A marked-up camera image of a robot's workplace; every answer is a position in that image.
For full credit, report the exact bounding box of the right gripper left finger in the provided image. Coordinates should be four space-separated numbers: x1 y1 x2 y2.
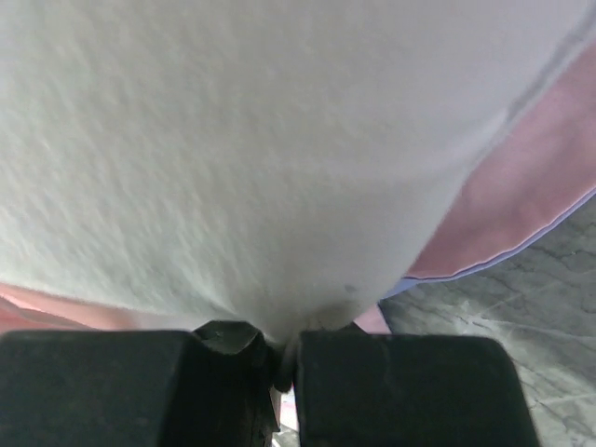
1 321 279 447

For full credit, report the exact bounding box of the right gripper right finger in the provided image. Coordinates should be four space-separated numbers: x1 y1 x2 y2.
294 331 540 447

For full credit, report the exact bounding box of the white pillow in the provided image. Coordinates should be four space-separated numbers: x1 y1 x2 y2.
1 1 595 344

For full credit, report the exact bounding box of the pink cartoon pillowcase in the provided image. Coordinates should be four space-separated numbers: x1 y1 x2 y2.
1 32 595 334

